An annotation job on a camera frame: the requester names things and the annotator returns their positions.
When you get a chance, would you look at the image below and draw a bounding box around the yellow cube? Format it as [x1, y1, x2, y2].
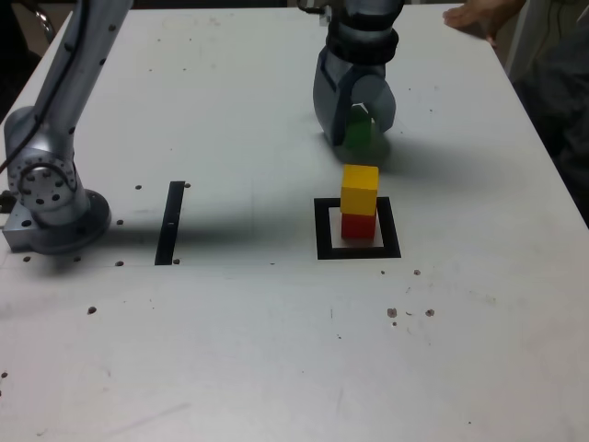
[340, 164, 380, 216]

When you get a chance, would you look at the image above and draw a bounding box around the green cube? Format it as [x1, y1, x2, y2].
[344, 104, 375, 149]

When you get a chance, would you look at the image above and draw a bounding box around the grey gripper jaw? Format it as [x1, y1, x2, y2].
[312, 47, 356, 149]
[350, 74, 398, 135]

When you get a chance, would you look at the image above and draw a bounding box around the chrome tube frame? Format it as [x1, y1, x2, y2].
[32, 9, 56, 36]

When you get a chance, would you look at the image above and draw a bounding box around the person's hand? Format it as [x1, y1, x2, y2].
[443, 0, 510, 47]

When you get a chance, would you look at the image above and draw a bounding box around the black tape strip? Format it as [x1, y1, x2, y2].
[154, 180, 186, 267]

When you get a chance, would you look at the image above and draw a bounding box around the black tape square outline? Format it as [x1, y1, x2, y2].
[313, 196, 402, 262]

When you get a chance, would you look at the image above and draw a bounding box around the red cube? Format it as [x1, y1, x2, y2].
[341, 212, 377, 240]

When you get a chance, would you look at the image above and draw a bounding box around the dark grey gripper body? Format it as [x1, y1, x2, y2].
[344, 61, 387, 89]

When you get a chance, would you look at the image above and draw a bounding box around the person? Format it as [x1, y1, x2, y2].
[511, 27, 589, 231]

